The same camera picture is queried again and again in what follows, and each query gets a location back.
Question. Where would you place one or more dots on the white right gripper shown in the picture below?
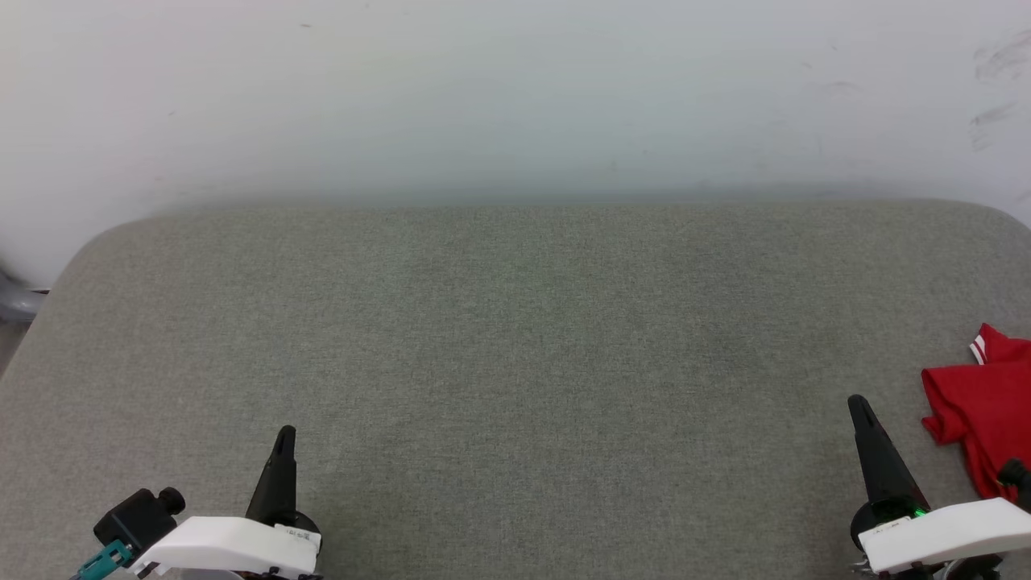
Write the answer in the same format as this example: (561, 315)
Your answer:
(950, 536)

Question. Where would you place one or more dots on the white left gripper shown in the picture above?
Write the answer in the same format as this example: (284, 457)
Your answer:
(233, 544)

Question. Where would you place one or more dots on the red garment with white stripes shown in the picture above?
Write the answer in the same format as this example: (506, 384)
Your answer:
(987, 411)

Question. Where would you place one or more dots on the grey metal pole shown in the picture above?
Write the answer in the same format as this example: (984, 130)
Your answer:
(16, 300)

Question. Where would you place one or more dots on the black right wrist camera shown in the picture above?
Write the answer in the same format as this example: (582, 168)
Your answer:
(1016, 479)

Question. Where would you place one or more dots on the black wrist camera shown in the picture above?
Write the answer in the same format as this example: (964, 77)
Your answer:
(1016, 479)
(137, 515)

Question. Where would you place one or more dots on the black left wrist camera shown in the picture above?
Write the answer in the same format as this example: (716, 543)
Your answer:
(137, 515)

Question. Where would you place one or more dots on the teal left camera connector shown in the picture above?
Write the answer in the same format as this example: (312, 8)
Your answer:
(105, 560)

